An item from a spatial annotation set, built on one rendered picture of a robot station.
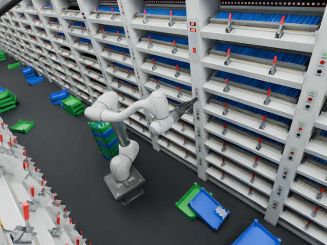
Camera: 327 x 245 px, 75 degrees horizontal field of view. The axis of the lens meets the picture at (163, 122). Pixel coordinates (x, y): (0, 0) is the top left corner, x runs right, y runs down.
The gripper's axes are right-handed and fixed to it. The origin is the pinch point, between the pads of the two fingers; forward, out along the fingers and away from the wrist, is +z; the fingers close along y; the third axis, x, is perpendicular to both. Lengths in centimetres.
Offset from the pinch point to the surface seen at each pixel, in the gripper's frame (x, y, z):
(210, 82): 13.6, 9.2, 9.5
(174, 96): -7.1, -25.6, 6.0
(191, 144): -62, -15, 11
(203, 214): -95, 26, -27
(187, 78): 12.5, -11.4, 8.1
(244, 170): -61, 40, 11
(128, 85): -22, -105, 12
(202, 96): 3.4, 4.6, 4.9
